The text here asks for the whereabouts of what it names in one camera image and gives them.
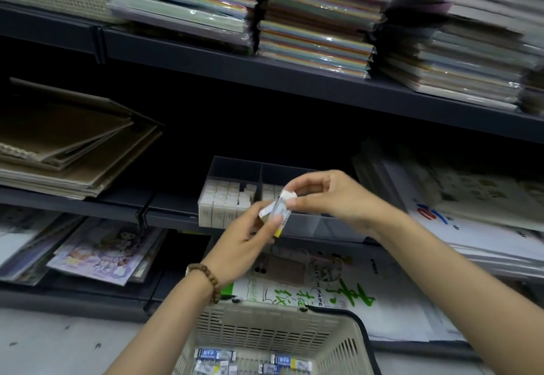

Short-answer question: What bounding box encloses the pile of mixed packaged erasers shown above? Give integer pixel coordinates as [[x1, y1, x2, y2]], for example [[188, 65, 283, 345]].
[[193, 348, 313, 375]]

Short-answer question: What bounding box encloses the purple cartoon cover book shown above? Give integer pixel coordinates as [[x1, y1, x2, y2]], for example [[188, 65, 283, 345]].
[[45, 217, 169, 287]]

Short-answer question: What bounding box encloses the person's left hand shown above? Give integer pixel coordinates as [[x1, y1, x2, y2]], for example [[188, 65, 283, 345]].
[[203, 200, 283, 291]]

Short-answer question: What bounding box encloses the coloured paper stack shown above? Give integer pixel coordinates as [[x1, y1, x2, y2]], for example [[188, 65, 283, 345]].
[[378, 0, 544, 112], [257, 0, 439, 80], [108, 0, 262, 46]]

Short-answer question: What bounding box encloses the person's left forearm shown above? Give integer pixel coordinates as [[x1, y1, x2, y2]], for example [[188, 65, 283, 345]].
[[104, 276, 218, 375]]

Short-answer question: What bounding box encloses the beige plastic shopping basket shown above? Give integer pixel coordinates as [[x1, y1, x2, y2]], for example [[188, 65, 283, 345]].
[[172, 298, 383, 375]]

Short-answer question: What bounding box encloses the person's right forearm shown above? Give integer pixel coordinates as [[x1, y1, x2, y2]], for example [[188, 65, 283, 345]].
[[378, 213, 544, 375]]

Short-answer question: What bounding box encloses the row of sorted white erasers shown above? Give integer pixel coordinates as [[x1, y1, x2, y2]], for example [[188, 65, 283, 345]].
[[198, 179, 258, 229]]

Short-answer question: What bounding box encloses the white poster paper stack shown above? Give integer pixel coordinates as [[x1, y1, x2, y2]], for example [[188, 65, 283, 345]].
[[352, 140, 544, 277]]

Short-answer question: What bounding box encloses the wooden bead bracelet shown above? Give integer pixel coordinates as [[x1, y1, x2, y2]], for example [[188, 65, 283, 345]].
[[186, 263, 223, 305]]

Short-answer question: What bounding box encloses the spiral sketch pad stack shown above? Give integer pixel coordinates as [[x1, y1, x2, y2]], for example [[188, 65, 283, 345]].
[[0, 207, 84, 286]]

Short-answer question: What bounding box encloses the clear plastic divided tray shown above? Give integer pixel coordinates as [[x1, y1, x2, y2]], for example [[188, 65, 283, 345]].
[[197, 156, 379, 243]]

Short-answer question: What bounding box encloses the brown sketchbook stack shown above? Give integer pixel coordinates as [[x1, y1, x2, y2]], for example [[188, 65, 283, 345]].
[[0, 77, 164, 200]]

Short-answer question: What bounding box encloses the dark metal shelf unit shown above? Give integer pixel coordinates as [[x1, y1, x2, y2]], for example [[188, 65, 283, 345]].
[[0, 3, 544, 359]]

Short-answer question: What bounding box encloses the yellow eraser bundle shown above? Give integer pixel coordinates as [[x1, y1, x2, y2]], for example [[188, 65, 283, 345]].
[[258, 190, 298, 237]]

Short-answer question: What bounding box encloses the person's right hand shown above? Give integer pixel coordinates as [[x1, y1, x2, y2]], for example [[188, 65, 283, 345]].
[[280, 169, 405, 240]]

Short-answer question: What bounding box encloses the green and white paper pack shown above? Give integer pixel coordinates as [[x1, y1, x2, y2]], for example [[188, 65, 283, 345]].
[[220, 238, 464, 342]]

